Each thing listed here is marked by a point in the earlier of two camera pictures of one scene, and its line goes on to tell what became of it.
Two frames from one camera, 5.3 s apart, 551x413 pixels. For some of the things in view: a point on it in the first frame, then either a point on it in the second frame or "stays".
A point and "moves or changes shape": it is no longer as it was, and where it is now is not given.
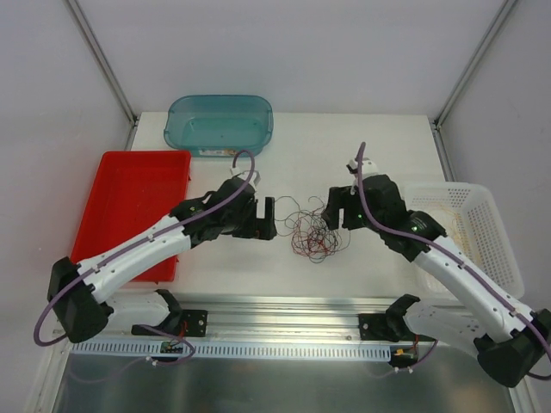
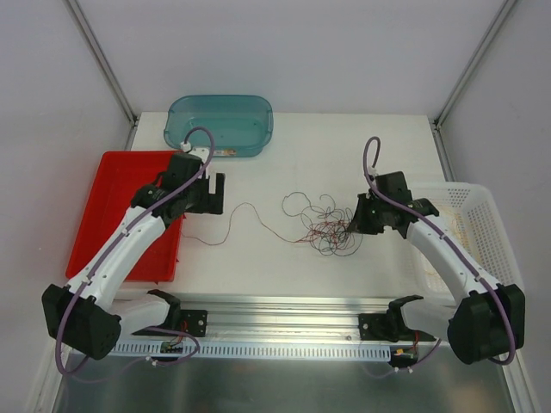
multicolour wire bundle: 311,235 moves or changes shape
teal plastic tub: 219,126 stays
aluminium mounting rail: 287,319 stays
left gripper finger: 248,227 to 198,197
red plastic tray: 133,191 stays
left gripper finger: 266,227 to 215,200
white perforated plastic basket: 471,222 stays
